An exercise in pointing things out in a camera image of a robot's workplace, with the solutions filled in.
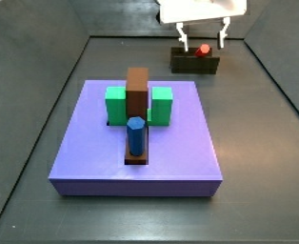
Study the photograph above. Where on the black angled holder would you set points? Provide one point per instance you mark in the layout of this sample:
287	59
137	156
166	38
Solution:
185	62

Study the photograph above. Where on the red peg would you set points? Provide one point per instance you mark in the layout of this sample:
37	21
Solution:
202	50

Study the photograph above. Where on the green block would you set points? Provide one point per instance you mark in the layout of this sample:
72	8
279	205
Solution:
114	104
161	103

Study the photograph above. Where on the green block left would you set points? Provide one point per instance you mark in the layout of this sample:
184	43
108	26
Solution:
114	104

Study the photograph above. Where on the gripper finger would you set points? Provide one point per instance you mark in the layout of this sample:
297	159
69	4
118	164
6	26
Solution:
182	37
223	34

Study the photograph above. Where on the purple board base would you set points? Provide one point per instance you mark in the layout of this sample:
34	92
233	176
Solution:
182	167

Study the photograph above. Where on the blue hexagonal peg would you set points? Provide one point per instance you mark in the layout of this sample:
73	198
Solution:
136	135

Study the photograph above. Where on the green block right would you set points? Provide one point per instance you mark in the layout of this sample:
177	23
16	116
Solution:
161	103

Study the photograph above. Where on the brown L-shaped block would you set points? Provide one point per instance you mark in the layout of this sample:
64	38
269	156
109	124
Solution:
136	107

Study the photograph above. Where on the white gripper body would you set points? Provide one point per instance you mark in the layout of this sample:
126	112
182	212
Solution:
176	11

